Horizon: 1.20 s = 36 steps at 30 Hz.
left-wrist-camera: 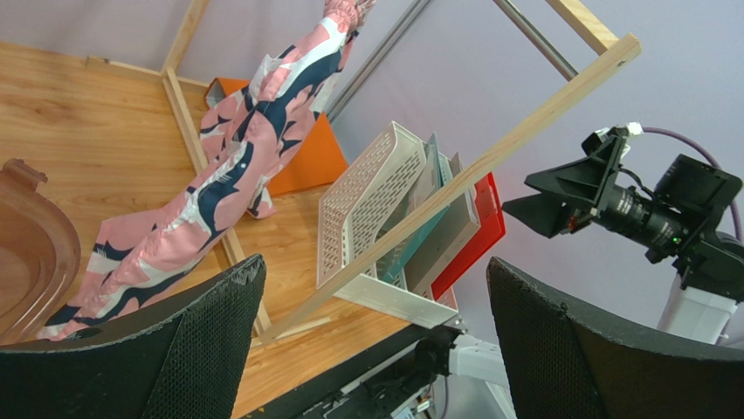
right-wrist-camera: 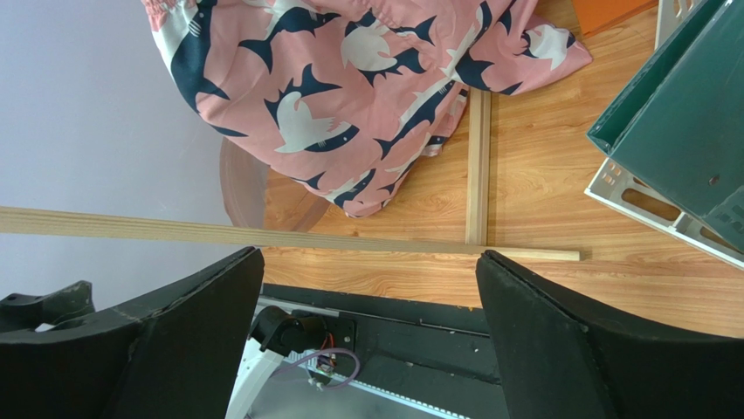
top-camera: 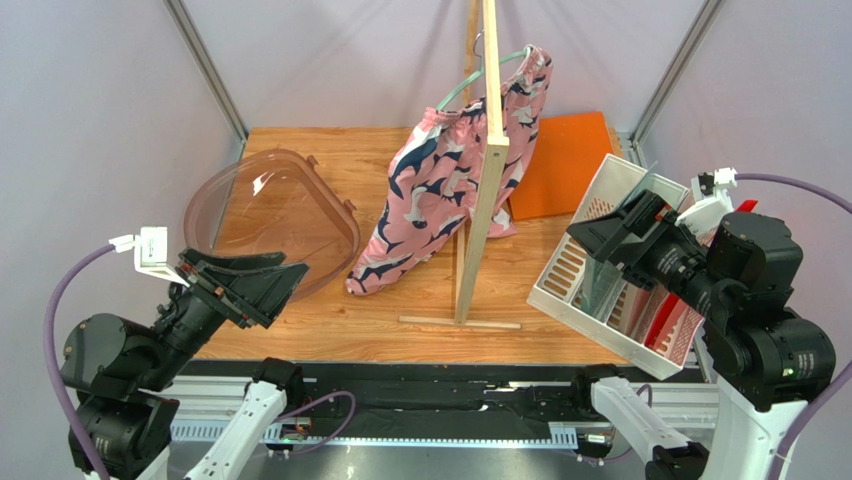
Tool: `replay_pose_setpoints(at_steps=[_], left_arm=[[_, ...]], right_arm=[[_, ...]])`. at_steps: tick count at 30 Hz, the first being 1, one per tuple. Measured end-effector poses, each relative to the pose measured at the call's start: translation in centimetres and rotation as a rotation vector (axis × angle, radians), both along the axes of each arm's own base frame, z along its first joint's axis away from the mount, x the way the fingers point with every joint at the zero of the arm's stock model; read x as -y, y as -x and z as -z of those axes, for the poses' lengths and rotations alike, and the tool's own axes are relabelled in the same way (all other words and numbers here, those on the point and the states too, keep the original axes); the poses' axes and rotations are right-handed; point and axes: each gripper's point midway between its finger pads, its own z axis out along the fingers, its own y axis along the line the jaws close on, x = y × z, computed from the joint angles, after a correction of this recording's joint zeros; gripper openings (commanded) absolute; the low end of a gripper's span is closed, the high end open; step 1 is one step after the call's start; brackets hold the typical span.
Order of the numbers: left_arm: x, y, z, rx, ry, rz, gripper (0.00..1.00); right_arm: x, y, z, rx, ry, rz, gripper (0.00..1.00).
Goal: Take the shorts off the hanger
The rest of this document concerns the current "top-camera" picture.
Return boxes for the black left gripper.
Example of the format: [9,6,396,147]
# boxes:
[137,244,309,388]

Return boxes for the pink shark print shorts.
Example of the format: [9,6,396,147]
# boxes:
[345,45,553,296]

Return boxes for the mint green clothes hanger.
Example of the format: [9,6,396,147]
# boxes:
[435,30,532,110]

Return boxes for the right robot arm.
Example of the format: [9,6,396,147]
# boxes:
[567,190,836,479]

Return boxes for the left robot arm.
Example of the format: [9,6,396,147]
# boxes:
[58,248,310,479]

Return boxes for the transparent pink plastic basin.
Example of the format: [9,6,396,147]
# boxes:
[183,149,360,301]

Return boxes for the orange board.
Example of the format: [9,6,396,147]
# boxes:
[508,111,616,221]

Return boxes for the white plastic file rack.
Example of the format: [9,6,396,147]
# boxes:
[527,154,702,380]

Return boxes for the wooden hanging rack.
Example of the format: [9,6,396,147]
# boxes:
[399,0,521,331]

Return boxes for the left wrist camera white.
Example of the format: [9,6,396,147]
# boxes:
[134,226,189,287]

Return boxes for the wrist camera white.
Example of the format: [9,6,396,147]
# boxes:
[134,226,189,287]
[675,167,737,246]

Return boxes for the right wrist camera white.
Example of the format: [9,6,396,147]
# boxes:
[675,167,737,246]

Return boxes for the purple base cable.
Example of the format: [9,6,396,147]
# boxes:
[269,390,357,457]

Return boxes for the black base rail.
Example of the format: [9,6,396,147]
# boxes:
[165,360,718,448]

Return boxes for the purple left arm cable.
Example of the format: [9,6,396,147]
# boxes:
[43,234,138,480]

